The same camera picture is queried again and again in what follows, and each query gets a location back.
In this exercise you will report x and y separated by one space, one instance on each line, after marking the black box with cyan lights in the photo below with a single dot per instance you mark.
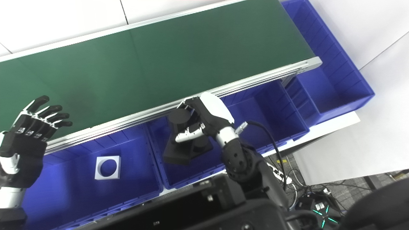
314 210

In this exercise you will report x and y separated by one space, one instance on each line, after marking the long blue plastic bin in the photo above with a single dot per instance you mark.
332 86

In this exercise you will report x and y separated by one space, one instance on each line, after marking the white power strip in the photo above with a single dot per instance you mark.
282 175

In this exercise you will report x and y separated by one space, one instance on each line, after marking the green conveyor belt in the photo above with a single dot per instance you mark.
255 80
159 60

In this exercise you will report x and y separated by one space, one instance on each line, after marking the white square part with hole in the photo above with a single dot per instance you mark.
100 174

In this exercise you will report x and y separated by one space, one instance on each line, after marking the black robot torso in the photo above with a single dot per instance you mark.
191 210

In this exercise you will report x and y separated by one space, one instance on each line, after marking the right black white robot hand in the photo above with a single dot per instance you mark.
214 111

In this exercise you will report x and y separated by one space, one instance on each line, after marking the black rounded cover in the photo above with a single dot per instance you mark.
383 210

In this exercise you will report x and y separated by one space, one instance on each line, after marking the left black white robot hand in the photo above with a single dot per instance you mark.
22 153

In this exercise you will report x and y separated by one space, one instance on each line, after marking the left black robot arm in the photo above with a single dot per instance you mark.
11 204

